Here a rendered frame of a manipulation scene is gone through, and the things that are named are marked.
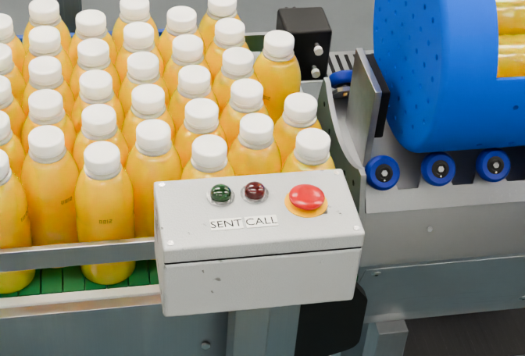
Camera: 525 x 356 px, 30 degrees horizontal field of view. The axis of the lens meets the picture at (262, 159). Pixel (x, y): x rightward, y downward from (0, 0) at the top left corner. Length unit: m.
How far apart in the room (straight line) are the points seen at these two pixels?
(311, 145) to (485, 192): 0.31
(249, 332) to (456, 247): 0.37
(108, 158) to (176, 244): 0.17
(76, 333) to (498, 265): 0.59
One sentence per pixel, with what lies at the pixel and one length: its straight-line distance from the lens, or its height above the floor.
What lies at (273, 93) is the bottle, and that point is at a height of 1.02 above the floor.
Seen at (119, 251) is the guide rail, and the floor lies 0.97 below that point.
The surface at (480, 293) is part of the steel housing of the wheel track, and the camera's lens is 1.51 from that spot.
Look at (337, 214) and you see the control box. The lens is 0.99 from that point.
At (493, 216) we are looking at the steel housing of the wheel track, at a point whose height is 0.89.
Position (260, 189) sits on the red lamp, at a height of 1.11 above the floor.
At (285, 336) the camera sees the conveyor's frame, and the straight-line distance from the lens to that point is 1.25.
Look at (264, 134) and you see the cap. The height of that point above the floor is 1.08.
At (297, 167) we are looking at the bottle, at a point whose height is 1.05.
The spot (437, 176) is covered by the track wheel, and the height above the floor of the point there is 0.96.
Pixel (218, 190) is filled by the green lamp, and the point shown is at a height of 1.11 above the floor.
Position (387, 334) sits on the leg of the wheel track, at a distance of 1.52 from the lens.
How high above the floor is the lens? 1.77
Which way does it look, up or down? 40 degrees down
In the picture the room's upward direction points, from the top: 5 degrees clockwise
